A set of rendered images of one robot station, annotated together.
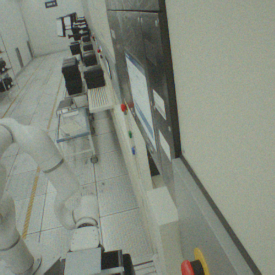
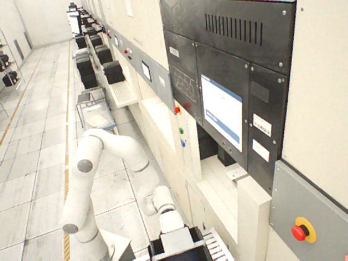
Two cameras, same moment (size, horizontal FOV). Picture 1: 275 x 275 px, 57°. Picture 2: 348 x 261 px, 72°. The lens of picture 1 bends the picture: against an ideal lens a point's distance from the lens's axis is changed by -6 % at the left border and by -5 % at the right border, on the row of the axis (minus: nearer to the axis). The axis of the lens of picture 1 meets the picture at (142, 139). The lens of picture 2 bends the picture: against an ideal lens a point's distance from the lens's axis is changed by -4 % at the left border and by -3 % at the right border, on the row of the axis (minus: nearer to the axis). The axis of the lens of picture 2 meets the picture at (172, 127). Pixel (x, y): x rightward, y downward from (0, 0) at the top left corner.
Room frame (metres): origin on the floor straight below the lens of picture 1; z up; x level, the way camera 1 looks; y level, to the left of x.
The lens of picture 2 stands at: (-0.06, 0.28, 2.03)
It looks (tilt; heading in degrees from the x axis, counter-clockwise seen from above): 31 degrees down; 352
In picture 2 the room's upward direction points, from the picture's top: 10 degrees counter-clockwise
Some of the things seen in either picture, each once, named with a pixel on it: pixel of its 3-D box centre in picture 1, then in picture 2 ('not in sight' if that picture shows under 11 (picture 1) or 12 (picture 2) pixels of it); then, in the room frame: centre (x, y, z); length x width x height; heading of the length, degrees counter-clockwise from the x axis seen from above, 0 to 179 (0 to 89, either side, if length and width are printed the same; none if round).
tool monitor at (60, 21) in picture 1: (72, 27); (87, 25); (4.13, 0.73, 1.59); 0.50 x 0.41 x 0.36; 97
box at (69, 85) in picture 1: (73, 85); (89, 79); (4.68, 1.05, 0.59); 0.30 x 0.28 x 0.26; 7
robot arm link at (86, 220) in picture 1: (87, 227); (168, 212); (0.73, 0.26, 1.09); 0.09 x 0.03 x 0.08; 92
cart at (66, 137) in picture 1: (77, 135); (101, 127); (3.32, 0.88, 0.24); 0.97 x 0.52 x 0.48; 10
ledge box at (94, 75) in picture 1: (94, 76); (113, 72); (3.65, 0.50, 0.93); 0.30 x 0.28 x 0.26; 4
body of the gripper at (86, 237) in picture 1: (86, 240); (171, 222); (0.66, 0.26, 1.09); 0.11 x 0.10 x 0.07; 2
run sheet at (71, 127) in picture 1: (70, 126); (96, 120); (3.14, 0.88, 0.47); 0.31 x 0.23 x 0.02; 29
